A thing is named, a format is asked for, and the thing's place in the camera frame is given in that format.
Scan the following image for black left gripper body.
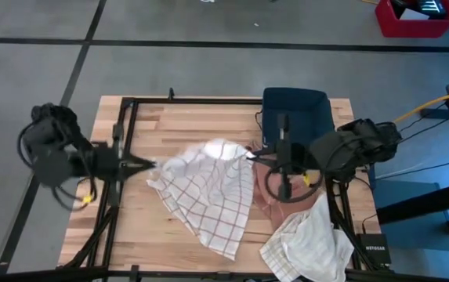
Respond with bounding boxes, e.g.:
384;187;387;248
90;117;131;207

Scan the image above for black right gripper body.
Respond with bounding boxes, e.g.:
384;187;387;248
273;112;321;204

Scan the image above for white towel wide red checks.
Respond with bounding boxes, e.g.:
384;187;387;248
147;137;256;262

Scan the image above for white towel fine beige checks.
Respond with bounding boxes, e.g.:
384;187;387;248
259;191;356;282

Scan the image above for pink towel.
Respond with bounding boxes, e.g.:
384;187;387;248
245;143;328;233

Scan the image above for navy blue fabric bin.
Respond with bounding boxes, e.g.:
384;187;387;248
261;86;336;154

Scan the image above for black metal beam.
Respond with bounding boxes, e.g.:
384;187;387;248
375;178;449;226

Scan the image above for red plastic crate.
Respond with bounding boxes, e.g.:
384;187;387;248
374;0;449;39

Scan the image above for black electronic device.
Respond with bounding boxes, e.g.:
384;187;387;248
389;0;449;20

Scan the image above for black metal station frame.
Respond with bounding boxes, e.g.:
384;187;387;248
0;88;397;282

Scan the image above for black network switch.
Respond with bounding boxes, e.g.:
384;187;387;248
355;233;393;266

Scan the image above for black floor cable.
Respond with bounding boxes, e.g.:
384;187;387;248
375;157;449;181

